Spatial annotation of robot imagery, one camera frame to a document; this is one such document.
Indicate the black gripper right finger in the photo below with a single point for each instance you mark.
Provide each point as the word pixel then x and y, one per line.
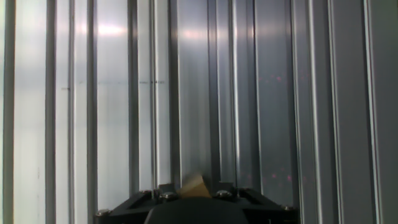
pixel 264 210

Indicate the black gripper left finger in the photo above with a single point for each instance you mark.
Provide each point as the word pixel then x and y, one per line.
pixel 130 207

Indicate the small wooden cube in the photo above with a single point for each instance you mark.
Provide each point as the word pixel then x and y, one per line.
pixel 194 188

